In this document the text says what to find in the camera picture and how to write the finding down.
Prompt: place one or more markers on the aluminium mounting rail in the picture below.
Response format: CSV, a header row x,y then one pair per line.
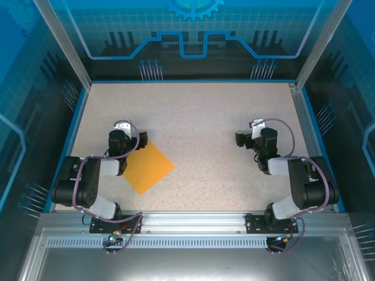
x,y
190,222

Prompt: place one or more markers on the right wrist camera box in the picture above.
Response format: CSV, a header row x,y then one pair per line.
x,y
257,122

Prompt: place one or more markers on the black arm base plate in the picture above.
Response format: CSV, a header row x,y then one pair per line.
x,y
253,224
98,226

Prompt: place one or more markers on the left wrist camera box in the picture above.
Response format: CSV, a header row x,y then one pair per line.
x,y
123,126

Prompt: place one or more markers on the aluminium side rail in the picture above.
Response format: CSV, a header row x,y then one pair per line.
x,y
302,117

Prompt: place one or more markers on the aluminium frame post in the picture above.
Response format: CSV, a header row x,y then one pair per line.
x,y
320,44
65,44

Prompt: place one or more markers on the brushed metal panel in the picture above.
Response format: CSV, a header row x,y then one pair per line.
x,y
190,266

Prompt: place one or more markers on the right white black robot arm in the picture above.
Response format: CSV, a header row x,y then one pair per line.
x,y
301,181

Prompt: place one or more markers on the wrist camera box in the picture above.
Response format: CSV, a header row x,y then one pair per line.
x,y
123,126
257,122

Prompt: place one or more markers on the orange square paper sheet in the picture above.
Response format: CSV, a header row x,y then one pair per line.
x,y
149,169

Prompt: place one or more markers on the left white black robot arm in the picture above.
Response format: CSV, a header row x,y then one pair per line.
x,y
88,190

